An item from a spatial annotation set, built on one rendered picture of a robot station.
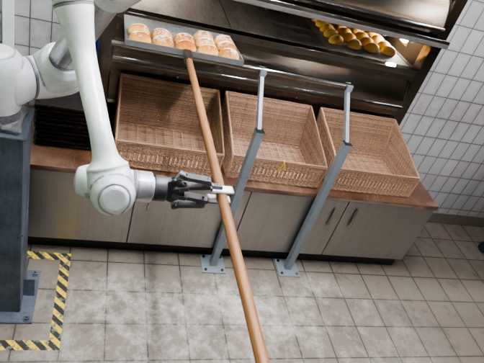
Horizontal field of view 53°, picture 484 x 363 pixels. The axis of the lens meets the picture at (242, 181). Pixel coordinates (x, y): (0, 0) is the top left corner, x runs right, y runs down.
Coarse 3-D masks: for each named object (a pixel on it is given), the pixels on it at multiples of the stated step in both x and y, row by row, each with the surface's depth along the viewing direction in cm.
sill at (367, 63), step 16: (144, 16) 247; (160, 16) 251; (224, 32) 260; (240, 32) 265; (288, 48) 273; (304, 48) 275; (320, 48) 282; (352, 64) 287; (368, 64) 289; (384, 64) 292
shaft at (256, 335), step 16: (192, 64) 210; (192, 80) 198; (208, 128) 171; (208, 144) 163; (208, 160) 159; (224, 208) 139; (224, 224) 135; (240, 256) 125; (240, 272) 121; (240, 288) 118; (256, 320) 110; (256, 336) 107; (256, 352) 104
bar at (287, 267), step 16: (128, 48) 218; (144, 48) 219; (224, 64) 231; (304, 80) 244; (320, 80) 246; (256, 128) 234; (256, 144) 236; (336, 160) 253; (240, 176) 248; (336, 176) 259; (240, 192) 254; (320, 192) 267; (320, 208) 272; (304, 224) 281; (224, 240) 274; (304, 240) 286; (208, 256) 291; (288, 256) 298; (208, 272) 281; (224, 272) 284; (288, 272) 299
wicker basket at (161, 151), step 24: (120, 96) 251; (144, 96) 269; (168, 96) 272; (192, 96) 275; (216, 96) 278; (120, 120) 271; (144, 120) 274; (192, 120) 280; (216, 120) 271; (120, 144) 235; (144, 144) 237; (168, 144) 267; (192, 144) 274; (216, 144) 265; (144, 168) 245; (168, 168) 248; (192, 168) 251
